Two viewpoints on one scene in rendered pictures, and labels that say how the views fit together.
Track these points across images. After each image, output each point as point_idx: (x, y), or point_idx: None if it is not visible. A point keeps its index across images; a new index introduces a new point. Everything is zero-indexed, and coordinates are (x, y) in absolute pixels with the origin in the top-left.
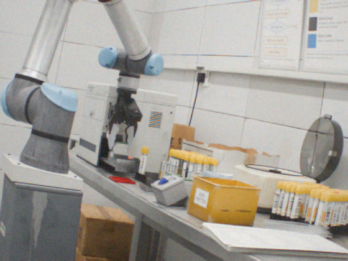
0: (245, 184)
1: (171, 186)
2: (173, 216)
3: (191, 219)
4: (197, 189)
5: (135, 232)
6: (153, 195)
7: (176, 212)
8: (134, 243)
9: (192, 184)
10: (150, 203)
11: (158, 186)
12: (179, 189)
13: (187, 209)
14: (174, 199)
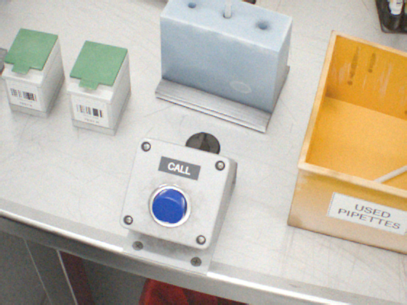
0: (392, 54)
1: (218, 212)
2: (325, 303)
3: (363, 269)
4: (344, 197)
5: (38, 248)
6: (27, 150)
7: (275, 255)
8: (51, 265)
9: (301, 181)
10: (144, 259)
11: (171, 233)
12: (227, 184)
13: (293, 220)
14: (222, 214)
